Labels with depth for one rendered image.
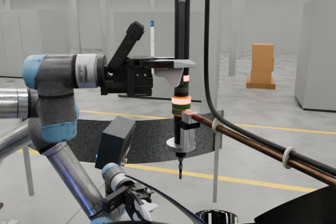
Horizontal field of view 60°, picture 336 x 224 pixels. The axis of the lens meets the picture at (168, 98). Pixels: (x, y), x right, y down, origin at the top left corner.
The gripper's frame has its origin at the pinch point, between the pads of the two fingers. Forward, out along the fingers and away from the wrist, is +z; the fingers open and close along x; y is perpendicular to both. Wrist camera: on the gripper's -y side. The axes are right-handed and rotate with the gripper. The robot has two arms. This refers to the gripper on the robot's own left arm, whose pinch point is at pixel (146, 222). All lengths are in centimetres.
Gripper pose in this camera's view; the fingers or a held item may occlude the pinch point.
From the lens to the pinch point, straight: 92.2
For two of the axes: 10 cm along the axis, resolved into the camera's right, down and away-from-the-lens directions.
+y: 8.5, -0.1, 5.3
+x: -1.0, 9.8, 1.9
